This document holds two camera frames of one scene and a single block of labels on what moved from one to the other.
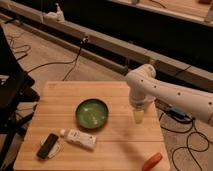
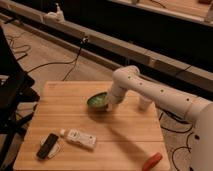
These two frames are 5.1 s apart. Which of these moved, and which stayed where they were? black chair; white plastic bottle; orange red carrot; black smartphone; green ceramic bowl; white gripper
Moved: green ceramic bowl; white gripper
Stayed: white plastic bottle; black chair; black smartphone; orange red carrot
